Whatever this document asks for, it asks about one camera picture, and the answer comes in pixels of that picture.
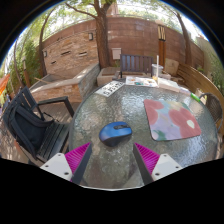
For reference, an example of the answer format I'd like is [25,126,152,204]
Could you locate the dark wooden slatted chair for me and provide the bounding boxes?
[114,53,154,79]

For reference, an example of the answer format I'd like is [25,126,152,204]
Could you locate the black slatted patio chair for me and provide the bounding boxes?
[2,85,76,164]

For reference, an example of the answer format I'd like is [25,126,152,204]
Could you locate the thin curved tree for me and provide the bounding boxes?
[38,9,55,78]

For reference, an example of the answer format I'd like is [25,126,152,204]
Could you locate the stone raised garden bed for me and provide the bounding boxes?
[29,62,101,103]

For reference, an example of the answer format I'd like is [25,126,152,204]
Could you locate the beige stone slab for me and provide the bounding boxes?
[164,58,181,77]

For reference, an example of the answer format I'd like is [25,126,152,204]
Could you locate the black bag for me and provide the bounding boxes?
[8,104,54,151]

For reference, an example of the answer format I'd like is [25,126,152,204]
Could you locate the large forked tree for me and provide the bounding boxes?
[64,0,118,69]

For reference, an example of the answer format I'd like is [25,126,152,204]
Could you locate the brown wicker chair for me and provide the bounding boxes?
[199,92,224,134]

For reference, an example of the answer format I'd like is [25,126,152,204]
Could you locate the slim leaning tree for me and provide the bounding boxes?
[166,6,195,66]

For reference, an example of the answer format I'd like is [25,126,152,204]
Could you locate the blue and black computer mouse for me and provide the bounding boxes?
[98,121,133,148]

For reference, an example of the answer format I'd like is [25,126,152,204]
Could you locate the floral pink mouse pad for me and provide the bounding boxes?
[143,98,203,142]

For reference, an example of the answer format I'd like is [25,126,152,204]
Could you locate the open colourful magazine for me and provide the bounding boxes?
[125,75,159,88]

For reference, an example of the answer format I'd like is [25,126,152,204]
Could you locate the green plastic wrapper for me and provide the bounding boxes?
[190,92,201,103]

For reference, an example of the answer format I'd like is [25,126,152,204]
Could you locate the clear plastic cup with straw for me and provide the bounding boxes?
[151,54,164,81]

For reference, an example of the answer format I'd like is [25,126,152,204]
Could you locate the wooden garden lamp post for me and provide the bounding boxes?
[157,24,167,68]

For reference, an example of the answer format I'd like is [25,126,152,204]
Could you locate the concrete tree base block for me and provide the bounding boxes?
[96,66,121,87]

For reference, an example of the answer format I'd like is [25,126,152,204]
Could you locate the small pale blue book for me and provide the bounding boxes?
[178,85,193,96]

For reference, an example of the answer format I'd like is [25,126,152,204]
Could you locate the white electrical wall box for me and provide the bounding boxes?
[111,47,123,61]

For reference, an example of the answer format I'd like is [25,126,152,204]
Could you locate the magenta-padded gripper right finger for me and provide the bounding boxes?
[133,142,184,186]

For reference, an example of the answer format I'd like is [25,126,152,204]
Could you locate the curved wooden slat bench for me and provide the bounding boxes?
[176,63,224,113]

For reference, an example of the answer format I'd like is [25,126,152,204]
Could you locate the white license plate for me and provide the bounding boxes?
[94,80,125,98]

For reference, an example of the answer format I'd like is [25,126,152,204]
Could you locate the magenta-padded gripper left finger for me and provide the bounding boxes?
[39,142,94,186]

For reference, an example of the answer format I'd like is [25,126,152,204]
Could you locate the white closed book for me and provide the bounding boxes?
[157,78,181,93]

